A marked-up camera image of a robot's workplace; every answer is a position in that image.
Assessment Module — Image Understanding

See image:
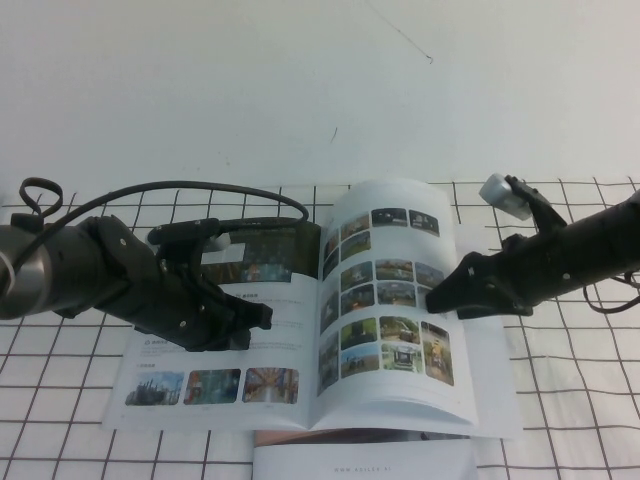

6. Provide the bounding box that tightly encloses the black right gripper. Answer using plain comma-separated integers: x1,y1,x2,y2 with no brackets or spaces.
425,229,576,321

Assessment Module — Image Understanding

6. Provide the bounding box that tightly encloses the white black grid tablecloth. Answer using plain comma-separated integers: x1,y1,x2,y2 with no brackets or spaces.
0,179,640,480

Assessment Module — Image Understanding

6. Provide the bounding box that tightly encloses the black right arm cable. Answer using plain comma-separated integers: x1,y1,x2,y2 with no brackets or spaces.
582,267,640,316

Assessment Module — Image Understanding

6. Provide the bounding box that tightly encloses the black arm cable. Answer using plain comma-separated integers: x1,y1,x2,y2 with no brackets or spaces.
18,177,310,251
582,267,640,316

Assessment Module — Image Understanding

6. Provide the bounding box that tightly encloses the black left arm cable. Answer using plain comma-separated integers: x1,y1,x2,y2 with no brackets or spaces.
18,177,310,251

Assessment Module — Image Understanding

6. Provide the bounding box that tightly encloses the white closed booklet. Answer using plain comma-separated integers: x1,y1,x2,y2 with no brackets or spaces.
252,428,481,480

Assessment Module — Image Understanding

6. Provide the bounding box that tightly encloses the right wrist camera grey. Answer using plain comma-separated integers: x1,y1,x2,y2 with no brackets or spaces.
478,172,569,236

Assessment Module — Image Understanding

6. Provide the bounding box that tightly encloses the photo brochure book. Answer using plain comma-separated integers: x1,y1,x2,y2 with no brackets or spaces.
102,178,521,441

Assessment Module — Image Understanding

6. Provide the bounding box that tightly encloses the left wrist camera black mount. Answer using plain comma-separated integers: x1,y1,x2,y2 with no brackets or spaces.
147,218,232,271

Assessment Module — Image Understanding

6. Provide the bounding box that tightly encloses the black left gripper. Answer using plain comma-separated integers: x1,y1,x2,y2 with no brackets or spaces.
107,257,274,354

